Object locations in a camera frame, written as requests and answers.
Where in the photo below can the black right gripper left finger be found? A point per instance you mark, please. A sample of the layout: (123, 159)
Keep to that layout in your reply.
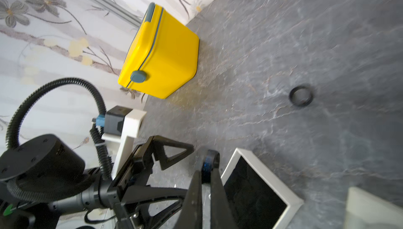
(191, 216)

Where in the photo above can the black foam ring insert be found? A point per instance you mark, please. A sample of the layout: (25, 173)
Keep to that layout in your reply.
(254, 205)

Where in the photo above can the white ring box base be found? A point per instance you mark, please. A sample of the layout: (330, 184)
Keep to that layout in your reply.
(292, 201)

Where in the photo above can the white gift box lid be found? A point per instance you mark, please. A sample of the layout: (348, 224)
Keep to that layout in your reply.
(367, 211)

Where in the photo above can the yellow plastic storage box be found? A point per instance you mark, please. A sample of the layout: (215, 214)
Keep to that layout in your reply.
(162, 57)

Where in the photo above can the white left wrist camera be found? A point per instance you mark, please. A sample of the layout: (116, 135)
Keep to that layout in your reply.
(121, 126)

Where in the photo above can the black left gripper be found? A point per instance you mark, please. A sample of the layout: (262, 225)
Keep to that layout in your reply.
(136, 204)

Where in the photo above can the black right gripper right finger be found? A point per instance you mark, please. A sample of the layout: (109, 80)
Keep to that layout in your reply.
(221, 215)

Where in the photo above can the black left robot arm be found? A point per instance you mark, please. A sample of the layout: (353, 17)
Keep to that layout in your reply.
(44, 179)

